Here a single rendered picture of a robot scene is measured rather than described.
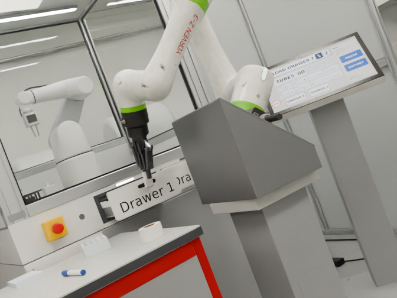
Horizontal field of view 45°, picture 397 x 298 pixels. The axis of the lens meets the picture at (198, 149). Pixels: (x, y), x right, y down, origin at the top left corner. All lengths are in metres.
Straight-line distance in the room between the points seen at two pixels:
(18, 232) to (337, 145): 1.42
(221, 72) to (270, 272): 0.75
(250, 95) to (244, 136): 0.23
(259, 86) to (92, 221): 0.80
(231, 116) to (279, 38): 2.01
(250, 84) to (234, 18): 2.11
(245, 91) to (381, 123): 1.51
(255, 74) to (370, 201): 0.97
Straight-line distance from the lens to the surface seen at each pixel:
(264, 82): 1.66
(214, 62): 1.82
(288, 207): 1.59
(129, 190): 1.77
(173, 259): 1.33
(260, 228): 1.58
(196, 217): 2.07
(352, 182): 2.33
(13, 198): 1.80
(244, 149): 1.43
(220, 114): 1.44
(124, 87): 1.61
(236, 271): 2.18
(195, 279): 1.37
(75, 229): 1.85
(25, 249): 1.80
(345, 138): 2.30
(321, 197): 3.57
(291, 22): 3.30
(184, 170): 2.04
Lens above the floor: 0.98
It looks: 1 degrees down
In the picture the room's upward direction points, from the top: 21 degrees counter-clockwise
